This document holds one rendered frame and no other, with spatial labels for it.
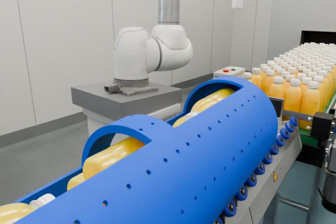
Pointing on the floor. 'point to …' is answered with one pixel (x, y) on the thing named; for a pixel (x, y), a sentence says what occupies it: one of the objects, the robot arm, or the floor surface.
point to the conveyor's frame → (318, 176)
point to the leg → (271, 211)
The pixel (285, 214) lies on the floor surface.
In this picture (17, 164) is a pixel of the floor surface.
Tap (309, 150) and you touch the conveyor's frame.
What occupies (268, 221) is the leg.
